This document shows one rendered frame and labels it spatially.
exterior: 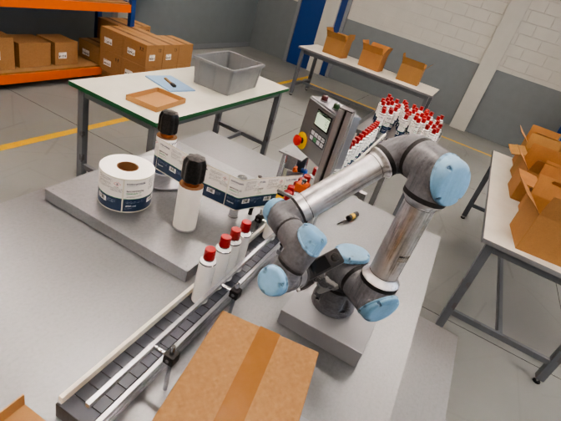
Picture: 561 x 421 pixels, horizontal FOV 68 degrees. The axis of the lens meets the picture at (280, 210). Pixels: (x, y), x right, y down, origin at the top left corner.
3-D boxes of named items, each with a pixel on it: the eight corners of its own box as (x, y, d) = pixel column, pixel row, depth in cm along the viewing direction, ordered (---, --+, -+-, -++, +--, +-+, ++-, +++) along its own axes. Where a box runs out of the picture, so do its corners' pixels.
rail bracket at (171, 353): (151, 372, 111) (158, 330, 102) (173, 388, 109) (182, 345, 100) (143, 381, 108) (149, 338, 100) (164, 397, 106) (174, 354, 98)
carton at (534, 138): (495, 163, 389) (517, 125, 370) (543, 181, 380) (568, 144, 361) (498, 179, 350) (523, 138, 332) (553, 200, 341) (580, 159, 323)
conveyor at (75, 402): (319, 187, 231) (320, 180, 229) (332, 193, 229) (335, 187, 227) (59, 416, 94) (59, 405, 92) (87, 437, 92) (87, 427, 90)
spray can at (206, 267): (197, 291, 133) (209, 240, 123) (210, 299, 132) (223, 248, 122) (187, 300, 129) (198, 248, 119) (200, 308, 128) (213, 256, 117)
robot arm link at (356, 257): (346, 266, 146) (357, 235, 139) (367, 293, 136) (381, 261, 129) (316, 271, 140) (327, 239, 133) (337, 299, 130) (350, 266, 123)
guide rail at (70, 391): (275, 218, 181) (276, 214, 180) (277, 219, 180) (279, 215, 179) (58, 401, 92) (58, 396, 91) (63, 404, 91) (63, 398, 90)
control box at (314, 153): (315, 147, 155) (332, 98, 145) (341, 169, 143) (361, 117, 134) (293, 146, 149) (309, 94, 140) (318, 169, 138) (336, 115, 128)
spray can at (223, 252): (212, 278, 140) (224, 229, 130) (224, 286, 139) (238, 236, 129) (203, 286, 136) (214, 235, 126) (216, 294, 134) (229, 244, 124)
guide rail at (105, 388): (293, 215, 176) (294, 212, 175) (295, 216, 176) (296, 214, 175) (84, 405, 87) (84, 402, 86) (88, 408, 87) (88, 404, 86)
